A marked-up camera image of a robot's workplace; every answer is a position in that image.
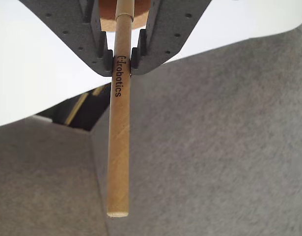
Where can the brown cork pen holder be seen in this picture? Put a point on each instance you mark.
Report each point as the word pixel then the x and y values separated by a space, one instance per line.
pixel 141 12

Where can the tan pen with black print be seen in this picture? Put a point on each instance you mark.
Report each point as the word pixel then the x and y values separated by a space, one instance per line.
pixel 120 147

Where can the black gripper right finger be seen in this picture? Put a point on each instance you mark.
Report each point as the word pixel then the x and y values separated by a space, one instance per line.
pixel 165 29

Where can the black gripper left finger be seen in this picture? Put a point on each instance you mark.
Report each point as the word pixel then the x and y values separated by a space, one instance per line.
pixel 72 24

